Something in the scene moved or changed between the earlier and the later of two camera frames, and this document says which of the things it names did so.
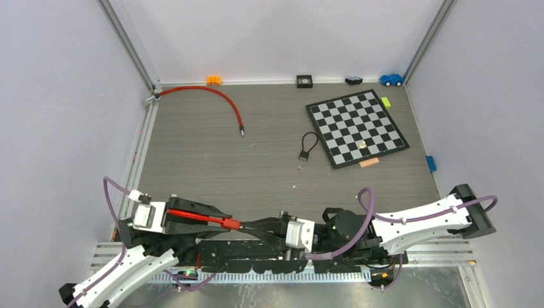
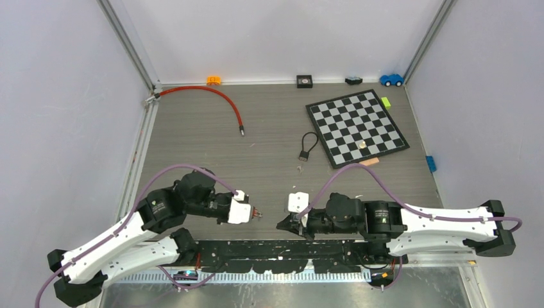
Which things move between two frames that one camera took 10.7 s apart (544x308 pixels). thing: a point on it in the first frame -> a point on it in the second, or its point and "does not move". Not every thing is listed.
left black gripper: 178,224 -> 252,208
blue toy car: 392,79 does not move
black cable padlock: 304,156 does not move
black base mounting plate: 244,256 does not move
